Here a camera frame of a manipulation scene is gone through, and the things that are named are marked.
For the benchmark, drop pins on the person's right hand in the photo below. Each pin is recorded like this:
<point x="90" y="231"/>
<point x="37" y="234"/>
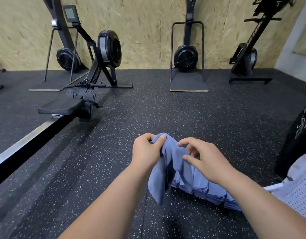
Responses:
<point x="210" y="161"/>

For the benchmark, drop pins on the person's left hand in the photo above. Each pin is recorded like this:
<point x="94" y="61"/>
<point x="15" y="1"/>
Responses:
<point x="145" y="151"/>

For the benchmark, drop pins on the blue towel pile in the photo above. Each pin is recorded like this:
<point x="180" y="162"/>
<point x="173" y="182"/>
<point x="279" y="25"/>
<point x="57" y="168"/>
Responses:
<point x="165" y="166"/>

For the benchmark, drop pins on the white perforated metal rack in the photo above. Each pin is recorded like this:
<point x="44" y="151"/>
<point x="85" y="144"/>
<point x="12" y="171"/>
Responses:
<point x="297" y="191"/>

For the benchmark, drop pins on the person's right forearm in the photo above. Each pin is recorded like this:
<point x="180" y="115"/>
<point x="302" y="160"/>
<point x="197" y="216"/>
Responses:
<point x="270" y="209"/>

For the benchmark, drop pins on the person's left forearm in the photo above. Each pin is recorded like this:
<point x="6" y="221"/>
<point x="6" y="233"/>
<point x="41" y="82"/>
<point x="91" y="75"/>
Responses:
<point x="103" y="209"/>

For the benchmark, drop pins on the black printed punching bag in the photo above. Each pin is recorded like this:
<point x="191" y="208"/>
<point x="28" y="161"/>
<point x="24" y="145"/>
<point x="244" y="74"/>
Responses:
<point x="298" y="141"/>

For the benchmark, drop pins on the black ski trainer wooden-edged platform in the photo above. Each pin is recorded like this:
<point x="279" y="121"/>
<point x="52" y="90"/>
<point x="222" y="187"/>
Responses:
<point x="186" y="58"/>

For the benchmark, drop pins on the black upright exercise machine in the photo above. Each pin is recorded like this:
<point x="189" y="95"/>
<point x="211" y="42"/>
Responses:
<point x="245" y="57"/>

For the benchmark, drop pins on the black ski trainer grey platform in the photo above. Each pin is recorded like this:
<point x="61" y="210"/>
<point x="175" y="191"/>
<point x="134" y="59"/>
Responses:
<point x="67" y="59"/>

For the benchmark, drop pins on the black rowing machine with rail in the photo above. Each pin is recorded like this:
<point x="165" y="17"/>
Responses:
<point x="50" y="124"/>

